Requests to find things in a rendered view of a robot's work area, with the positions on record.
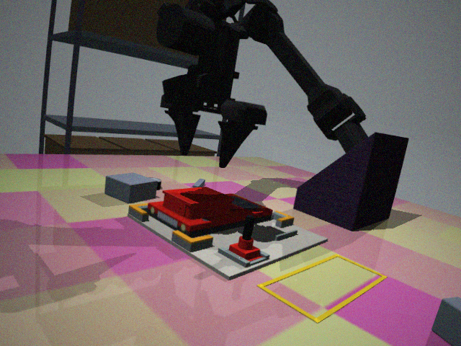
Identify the yellow rectangular outline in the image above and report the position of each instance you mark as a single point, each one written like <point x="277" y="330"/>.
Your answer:
<point x="335" y="308"/>

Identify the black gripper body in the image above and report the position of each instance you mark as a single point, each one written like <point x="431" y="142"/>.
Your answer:
<point x="242" y="113"/>

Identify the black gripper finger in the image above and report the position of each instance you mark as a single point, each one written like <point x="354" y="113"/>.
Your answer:
<point x="233" y="136"/>
<point x="186" y="125"/>

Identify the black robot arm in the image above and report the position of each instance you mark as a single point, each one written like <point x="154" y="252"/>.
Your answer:
<point x="198" y="29"/>

